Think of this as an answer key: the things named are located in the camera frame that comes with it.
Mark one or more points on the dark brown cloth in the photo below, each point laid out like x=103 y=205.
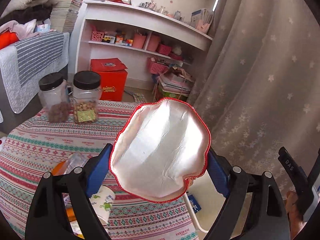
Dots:
x=30 y=15

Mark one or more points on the row of small glass bottles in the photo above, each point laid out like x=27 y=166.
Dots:
x=160 y=11

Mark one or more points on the red cardboard box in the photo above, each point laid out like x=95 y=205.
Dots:
x=112 y=80

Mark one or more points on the red-edged silver foil packet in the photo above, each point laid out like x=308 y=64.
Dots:
x=160 y=150

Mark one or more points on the plastic jar with green label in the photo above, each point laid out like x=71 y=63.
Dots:
x=86 y=100

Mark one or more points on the yellow toy car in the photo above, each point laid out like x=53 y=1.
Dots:
x=106 y=39

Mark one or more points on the grey striped blanket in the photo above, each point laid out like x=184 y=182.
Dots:
x=37 y=55

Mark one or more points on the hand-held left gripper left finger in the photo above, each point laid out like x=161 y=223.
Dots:
x=98 y=172

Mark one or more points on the large pink plastic basket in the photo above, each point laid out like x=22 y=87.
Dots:
x=157 y=67

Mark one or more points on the person's right hand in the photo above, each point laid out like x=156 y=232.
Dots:
x=293 y=207

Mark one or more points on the pink cloth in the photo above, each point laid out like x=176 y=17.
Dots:
x=22 y=28

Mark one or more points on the colourful toy blocks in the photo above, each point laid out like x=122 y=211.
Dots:
x=123 y=40

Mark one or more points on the white quilted cover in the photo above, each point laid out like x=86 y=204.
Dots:
x=10 y=80

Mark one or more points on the pink storage container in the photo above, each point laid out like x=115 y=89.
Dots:
x=139 y=41
x=153 y=43

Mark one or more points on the patterned striped tablecloth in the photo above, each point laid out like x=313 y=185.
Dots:
x=37 y=142

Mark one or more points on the plastic jar with dark nuts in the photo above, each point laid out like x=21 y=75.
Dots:
x=53 y=97

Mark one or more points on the white bookshelf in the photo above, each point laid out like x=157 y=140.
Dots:
x=140 y=12

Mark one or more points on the orange packet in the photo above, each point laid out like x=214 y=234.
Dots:
x=58 y=168

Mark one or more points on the white bin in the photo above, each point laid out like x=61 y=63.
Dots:
x=197 y=222

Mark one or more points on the tall stack of books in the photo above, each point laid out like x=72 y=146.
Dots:
x=66 y=12

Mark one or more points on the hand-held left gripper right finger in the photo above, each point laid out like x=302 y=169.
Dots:
x=217 y=172

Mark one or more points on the paper cup with green print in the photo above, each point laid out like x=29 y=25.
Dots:
x=105 y=205

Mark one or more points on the small pink lattice basket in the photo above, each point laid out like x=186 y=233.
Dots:
x=97 y=36

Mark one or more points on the orange cloth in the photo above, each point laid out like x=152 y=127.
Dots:
x=7 y=41

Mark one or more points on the blue packet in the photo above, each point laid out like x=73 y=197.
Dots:
x=193 y=203

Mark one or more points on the tied stack of papers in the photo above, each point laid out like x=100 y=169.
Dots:
x=175 y=85

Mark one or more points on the checkered cloth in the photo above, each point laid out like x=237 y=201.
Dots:
x=137 y=97

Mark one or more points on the pink bag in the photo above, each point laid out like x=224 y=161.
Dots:
x=202 y=21

